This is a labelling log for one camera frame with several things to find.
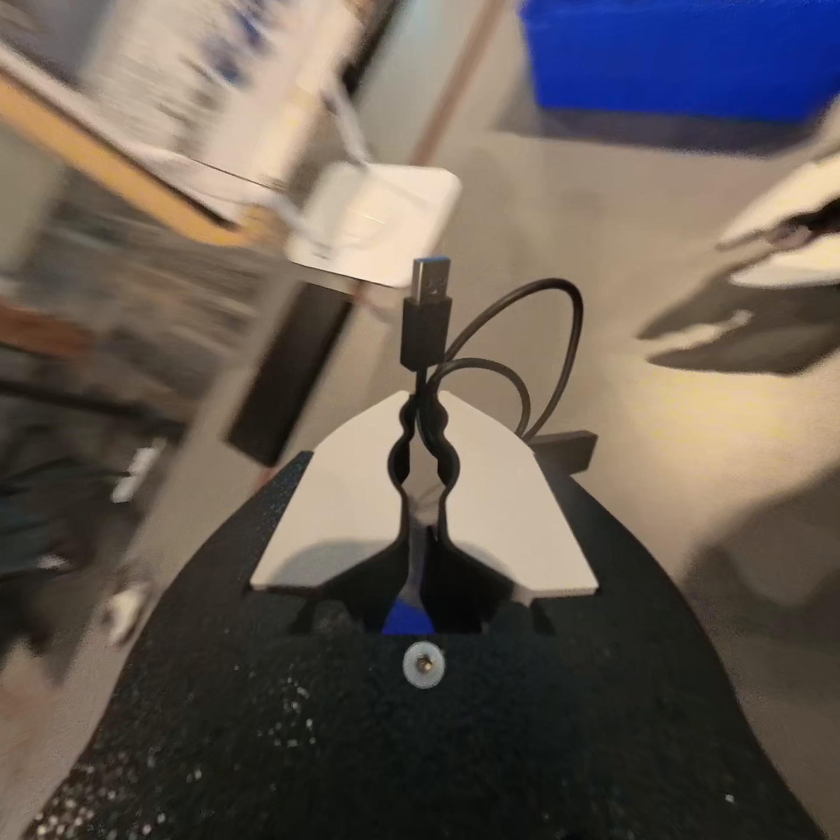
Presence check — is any printed instruction sheet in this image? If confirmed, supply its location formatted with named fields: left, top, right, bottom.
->
left=79, top=0, right=375, bottom=221

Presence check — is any black desk panel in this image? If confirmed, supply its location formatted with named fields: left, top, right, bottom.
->
left=225, top=281, right=357, bottom=468

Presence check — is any blue plastic bin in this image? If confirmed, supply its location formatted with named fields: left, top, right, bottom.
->
left=518, top=0, right=840, bottom=127

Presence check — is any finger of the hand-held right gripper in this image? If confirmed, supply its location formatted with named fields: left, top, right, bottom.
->
left=717, top=156, right=840, bottom=250
left=728, top=238, right=840, bottom=291

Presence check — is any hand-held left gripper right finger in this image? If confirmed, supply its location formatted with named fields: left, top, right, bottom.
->
left=432, top=390, right=601, bottom=606

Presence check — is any white sign base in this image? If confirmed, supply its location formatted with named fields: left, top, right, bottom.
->
left=285, top=163, right=462, bottom=291

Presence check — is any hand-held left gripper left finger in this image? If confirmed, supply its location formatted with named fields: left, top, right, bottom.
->
left=250, top=390, right=414, bottom=592

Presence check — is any wooden sign board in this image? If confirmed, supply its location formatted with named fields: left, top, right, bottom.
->
left=0, top=62, right=290, bottom=253

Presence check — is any black usb hub with cable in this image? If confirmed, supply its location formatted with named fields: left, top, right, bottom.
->
left=397, top=258, right=599, bottom=476

